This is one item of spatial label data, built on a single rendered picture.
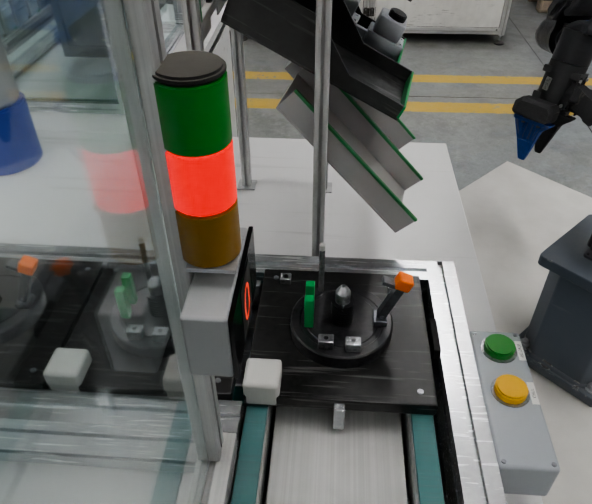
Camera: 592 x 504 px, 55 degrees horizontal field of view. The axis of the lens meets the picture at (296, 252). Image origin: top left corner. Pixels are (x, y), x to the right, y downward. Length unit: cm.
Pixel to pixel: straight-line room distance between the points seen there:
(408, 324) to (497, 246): 40
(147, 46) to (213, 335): 22
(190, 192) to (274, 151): 101
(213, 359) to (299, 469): 29
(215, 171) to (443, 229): 83
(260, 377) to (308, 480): 13
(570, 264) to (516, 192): 53
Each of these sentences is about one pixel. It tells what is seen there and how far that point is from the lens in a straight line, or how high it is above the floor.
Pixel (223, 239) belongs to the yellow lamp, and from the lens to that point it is 44.
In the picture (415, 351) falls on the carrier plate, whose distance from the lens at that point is 79.
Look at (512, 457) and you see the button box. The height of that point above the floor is 96.
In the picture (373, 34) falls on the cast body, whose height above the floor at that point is 124.
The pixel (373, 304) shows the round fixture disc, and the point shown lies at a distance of 81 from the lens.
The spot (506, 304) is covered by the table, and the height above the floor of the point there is 86.
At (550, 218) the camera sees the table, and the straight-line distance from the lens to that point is 129.
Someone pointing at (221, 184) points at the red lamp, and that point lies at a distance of 41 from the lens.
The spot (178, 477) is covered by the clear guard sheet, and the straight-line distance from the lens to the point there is 56.
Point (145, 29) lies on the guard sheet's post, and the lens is 38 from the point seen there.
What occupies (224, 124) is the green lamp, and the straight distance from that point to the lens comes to 40.
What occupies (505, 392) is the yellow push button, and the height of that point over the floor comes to 97.
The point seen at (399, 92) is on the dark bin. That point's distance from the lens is 91.
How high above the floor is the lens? 156
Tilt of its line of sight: 39 degrees down
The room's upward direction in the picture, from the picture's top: straight up
